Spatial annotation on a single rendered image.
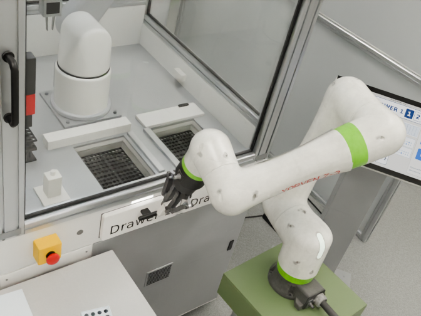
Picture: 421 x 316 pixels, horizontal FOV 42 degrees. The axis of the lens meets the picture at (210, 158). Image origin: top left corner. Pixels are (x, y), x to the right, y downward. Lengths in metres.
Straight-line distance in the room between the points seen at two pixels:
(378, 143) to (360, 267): 1.89
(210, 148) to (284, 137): 2.25
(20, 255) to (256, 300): 0.72
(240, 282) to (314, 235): 0.30
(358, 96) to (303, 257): 0.49
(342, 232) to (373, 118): 1.23
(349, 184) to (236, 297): 0.89
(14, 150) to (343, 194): 1.50
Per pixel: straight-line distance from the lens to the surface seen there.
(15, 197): 1.56
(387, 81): 3.04
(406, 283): 3.35
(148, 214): 1.81
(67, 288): 1.79
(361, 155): 1.43
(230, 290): 1.79
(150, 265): 2.14
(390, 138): 1.46
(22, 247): 1.72
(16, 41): 1.29
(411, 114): 2.32
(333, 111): 1.57
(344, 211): 2.54
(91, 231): 1.80
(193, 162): 1.41
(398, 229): 3.64
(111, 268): 1.85
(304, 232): 1.63
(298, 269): 1.69
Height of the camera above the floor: 2.19
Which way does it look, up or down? 38 degrees down
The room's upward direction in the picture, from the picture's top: 15 degrees clockwise
